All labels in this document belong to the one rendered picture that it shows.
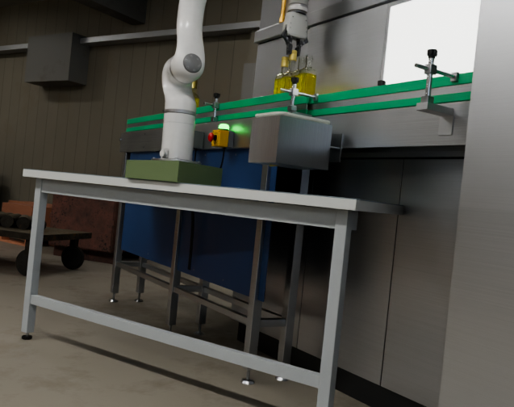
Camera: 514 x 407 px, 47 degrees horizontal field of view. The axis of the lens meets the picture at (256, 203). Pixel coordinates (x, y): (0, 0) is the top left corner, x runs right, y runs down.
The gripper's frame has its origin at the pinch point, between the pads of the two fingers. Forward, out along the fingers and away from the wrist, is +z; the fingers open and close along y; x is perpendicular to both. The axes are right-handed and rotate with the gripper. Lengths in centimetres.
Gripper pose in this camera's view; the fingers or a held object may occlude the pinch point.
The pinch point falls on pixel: (293, 50)
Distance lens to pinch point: 252.3
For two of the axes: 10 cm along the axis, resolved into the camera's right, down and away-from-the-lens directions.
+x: 5.3, 0.6, -8.5
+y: -8.4, -0.8, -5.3
